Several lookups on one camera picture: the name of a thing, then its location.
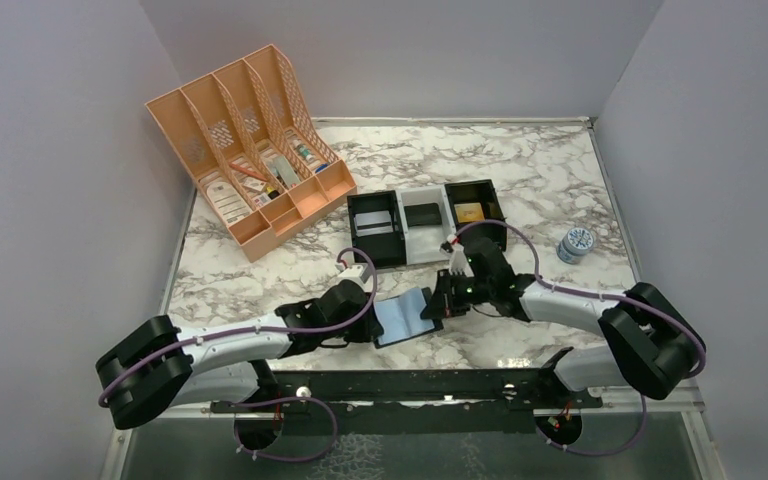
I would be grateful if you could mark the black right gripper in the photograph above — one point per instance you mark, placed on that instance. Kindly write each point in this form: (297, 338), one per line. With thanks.
(435, 307)

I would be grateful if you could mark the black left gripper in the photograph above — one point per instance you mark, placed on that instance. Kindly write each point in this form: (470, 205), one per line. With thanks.
(370, 328)

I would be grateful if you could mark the black leather card holder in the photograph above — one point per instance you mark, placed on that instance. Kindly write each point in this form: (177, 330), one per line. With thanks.
(400, 317)

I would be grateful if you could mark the silver grey credit card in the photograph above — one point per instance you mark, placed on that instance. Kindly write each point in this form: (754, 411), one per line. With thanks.
(373, 223)

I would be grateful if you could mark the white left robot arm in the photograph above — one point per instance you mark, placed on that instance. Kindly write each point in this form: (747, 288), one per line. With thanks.
(143, 374)

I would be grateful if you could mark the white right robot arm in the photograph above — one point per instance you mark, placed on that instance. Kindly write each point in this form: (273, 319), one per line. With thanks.
(647, 346)

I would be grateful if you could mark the white middle card bin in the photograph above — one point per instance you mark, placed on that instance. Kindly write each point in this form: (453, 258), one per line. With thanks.
(423, 243)

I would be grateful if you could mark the black left card bin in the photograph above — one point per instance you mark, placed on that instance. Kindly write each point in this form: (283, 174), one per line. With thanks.
(384, 250)

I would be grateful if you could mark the black card bin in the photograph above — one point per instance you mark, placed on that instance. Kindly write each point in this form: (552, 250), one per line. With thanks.
(384, 250)
(474, 201)

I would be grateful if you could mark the gold credit card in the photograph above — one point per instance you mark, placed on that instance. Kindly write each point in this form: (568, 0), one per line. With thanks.
(469, 212)

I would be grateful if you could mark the black right card bin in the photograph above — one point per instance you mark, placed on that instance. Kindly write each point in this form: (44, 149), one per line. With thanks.
(474, 201)

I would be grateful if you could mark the white patterned card stack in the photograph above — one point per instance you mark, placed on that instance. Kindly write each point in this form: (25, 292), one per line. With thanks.
(227, 201)

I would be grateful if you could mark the small blue white jar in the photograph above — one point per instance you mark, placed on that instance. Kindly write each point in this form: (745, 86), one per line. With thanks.
(575, 245)

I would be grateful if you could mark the grey flat eraser block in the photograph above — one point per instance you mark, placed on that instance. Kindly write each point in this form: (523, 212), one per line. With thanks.
(286, 171)

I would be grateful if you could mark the red pen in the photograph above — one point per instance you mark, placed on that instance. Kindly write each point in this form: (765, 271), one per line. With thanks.
(248, 172)

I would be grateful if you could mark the green white battery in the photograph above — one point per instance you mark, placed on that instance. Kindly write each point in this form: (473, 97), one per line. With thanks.
(305, 153)

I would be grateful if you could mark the peach plastic file organizer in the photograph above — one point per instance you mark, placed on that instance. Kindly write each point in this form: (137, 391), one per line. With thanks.
(247, 113)

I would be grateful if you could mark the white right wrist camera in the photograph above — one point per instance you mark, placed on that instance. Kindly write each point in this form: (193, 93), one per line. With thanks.
(458, 262)

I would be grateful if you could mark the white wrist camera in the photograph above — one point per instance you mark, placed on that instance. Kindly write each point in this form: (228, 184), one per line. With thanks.
(458, 262)
(359, 274)

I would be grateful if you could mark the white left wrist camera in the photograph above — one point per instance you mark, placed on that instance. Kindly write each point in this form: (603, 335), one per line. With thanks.
(359, 274)

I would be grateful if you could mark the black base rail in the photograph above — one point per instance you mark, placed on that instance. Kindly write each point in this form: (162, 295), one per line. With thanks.
(406, 402)

